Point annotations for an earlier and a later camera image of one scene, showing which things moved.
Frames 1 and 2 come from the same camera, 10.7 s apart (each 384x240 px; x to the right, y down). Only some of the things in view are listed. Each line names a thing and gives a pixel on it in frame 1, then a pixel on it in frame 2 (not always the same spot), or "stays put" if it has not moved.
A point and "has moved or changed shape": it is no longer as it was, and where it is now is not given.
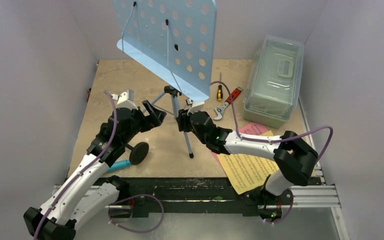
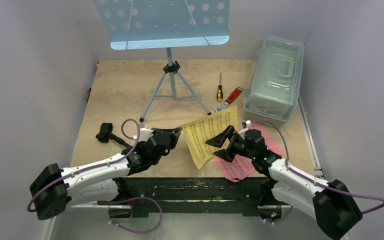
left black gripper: [154, 119] -> [174, 133]
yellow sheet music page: [247, 172] -> [198, 133]
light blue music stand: [173, 41] has moved or changed shape
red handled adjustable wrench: [234, 95] stays put
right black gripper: [184, 120] -> [230, 143]
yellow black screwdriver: [219, 92] stays put
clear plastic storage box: [272, 90] stays put
